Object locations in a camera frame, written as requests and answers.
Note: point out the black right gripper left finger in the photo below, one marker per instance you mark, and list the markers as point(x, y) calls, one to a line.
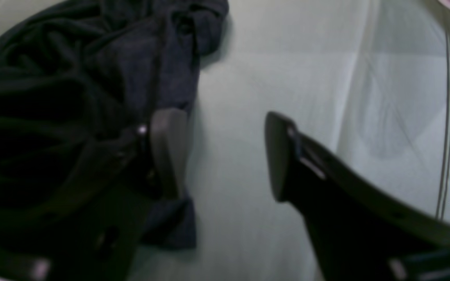
point(89, 228)

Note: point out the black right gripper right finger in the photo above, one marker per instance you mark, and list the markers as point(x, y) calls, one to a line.
point(358, 232)

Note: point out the dark grey t-shirt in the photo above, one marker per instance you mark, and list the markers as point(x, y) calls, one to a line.
point(77, 80)

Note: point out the light green tablecloth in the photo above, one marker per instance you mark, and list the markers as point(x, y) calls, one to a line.
point(369, 79)

